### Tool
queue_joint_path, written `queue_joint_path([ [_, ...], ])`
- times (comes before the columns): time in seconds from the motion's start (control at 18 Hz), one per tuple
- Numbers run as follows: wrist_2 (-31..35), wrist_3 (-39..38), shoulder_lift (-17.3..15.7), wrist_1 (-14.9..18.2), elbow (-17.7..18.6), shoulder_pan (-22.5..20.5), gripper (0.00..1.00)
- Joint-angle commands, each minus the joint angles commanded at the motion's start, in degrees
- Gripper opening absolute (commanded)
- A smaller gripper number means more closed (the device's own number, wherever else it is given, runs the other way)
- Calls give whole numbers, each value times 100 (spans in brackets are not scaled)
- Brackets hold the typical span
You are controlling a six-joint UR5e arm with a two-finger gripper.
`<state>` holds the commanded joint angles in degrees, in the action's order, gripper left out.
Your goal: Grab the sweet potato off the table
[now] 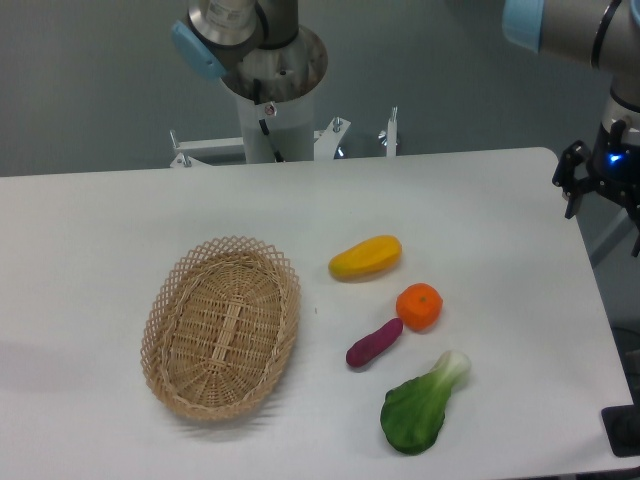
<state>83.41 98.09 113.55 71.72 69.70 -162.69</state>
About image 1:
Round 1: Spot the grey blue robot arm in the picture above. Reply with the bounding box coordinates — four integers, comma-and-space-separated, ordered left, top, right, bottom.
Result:
171, 1, 639, 263

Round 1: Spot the orange tangerine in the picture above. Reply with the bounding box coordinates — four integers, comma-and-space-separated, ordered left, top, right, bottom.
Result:
396, 283, 443, 331

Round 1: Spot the white metal frame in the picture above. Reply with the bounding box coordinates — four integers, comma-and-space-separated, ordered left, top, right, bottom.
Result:
168, 106, 401, 169

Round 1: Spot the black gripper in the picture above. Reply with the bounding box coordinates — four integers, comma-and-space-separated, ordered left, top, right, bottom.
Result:
552, 119, 640, 257

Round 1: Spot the green bok choy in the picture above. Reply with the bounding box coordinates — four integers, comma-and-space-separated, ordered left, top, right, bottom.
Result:
380, 350, 471, 455

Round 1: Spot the black pedestal cable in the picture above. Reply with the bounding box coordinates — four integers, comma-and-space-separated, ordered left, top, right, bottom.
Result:
251, 78, 286, 163

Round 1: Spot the black device at table edge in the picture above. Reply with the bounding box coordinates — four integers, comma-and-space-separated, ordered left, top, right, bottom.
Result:
601, 405, 639, 458

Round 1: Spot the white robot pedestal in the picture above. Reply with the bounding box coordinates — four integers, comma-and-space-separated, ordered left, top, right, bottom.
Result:
222, 26, 328, 136

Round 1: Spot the yellow mango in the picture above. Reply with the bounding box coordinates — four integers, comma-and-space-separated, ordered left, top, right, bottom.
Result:
328, 235, 403, 281

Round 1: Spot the purple sweet potato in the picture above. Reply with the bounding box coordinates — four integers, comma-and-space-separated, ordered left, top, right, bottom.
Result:
345, 318, 404, 368

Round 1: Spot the woven wicker basket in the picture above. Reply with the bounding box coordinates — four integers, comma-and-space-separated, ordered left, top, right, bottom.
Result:
141, 236, 301, 421

